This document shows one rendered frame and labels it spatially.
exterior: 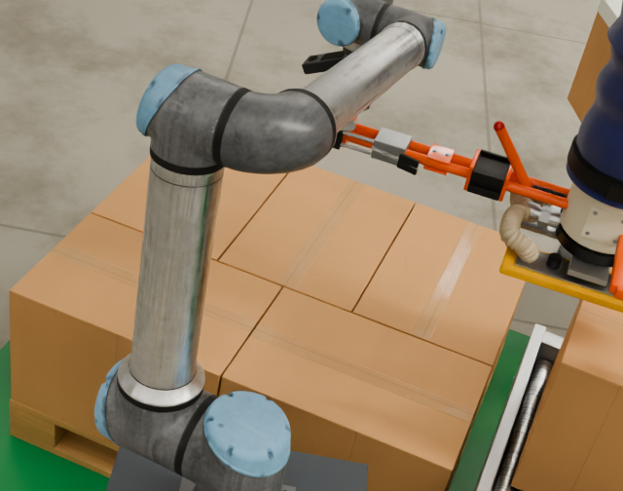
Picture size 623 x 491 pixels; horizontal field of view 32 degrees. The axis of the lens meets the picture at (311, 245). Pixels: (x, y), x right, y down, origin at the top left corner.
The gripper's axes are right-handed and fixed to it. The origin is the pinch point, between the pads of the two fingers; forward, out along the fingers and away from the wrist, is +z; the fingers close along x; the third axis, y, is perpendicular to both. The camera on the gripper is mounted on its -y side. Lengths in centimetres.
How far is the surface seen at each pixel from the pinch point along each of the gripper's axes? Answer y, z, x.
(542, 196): 46.1, -0.5, -1.8
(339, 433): 19, 71, -16
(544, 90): 34, 123, 293
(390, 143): 13.0, -1.4, -1.9
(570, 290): 57, 12, -13
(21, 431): -68, 119, -12
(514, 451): 60, 68, -4
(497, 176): 36.2, -1.6, -1.7
